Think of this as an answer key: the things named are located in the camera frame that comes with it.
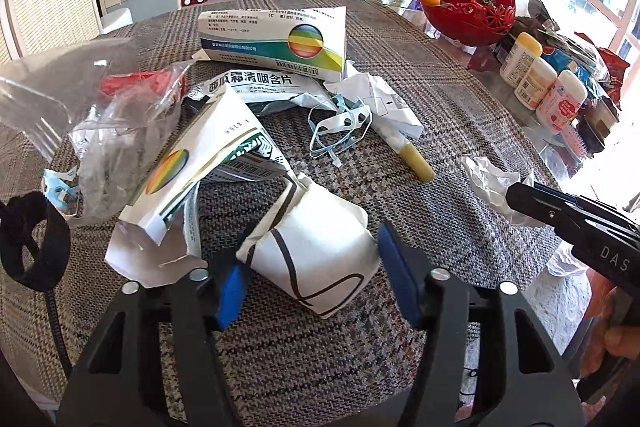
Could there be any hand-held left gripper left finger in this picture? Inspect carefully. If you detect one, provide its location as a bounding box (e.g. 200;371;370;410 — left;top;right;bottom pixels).
55;257;246;427

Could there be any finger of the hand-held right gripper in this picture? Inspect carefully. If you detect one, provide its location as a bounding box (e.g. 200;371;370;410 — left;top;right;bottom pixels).
522;179;583;208
505;184;581;230

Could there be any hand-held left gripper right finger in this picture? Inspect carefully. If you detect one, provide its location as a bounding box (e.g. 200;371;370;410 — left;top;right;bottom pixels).
377;222;586;427

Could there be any white tissue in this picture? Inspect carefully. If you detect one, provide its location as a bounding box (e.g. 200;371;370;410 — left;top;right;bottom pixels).
460;153;537;226

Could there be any crushed white paper cup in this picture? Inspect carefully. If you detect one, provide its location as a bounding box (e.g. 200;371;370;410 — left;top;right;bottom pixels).
235;172;382;320

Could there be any white tube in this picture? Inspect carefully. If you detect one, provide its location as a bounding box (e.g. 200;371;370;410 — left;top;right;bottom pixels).
380;117;436;184

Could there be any torn white medicine box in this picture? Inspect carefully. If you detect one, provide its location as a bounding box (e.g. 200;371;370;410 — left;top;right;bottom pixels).
119;84;283;244

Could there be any blue white mask strap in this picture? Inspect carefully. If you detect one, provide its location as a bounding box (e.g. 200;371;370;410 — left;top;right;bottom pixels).
306;93;374;168

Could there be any white paper carton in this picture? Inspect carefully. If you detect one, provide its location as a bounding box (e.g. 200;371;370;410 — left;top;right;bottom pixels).
324;61;424;140

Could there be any light blue mask piece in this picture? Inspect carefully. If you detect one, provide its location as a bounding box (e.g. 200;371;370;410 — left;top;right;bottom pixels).
41;166;82;211

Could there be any clear plastic bag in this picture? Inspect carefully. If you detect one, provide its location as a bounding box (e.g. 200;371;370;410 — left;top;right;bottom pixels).
0;37;192;229

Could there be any white printed carton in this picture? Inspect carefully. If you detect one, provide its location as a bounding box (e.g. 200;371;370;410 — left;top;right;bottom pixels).
182;68;343;114

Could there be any red cylindrical packet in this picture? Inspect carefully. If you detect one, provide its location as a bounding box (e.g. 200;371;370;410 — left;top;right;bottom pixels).
99;71;174;102

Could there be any white medicine box teal band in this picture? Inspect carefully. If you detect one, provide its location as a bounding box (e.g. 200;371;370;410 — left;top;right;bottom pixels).
196;5;348;82

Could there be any person's right hand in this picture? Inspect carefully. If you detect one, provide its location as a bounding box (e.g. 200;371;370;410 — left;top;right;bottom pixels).
580;322;640;378

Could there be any white plastic bag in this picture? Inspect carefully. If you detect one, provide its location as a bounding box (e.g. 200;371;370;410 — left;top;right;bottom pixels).
546;241;592;279

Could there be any pink hair brush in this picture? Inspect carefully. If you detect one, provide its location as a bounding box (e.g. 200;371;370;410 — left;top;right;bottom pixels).
564;126;602;156

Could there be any white bottle pink label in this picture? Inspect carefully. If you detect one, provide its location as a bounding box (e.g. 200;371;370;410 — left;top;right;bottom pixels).
535;69;589;136

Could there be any white bottle orange label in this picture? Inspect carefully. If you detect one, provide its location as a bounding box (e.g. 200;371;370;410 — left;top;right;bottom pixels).
514;57;559;110

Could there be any plaid tablecloth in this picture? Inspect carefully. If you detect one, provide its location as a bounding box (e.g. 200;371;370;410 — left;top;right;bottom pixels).
0;0;563;427

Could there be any white bottle yellow cap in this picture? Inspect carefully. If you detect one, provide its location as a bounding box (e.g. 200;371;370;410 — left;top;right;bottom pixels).
499;32;544;86

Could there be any pile of snack packets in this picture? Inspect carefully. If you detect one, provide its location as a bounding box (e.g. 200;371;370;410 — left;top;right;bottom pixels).
537;27;632;110

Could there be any red plastic basket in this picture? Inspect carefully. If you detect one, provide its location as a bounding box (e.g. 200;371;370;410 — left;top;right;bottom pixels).
419;0;517;48

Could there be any white round stool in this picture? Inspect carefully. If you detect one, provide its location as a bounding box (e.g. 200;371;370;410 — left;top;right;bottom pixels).
99;7;134;34

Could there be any black braided cable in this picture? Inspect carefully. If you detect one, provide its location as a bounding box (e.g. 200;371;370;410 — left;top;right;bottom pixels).
44;286;77;380

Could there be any black strap loop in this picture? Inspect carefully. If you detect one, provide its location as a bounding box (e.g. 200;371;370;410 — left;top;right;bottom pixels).
0;193;72;293

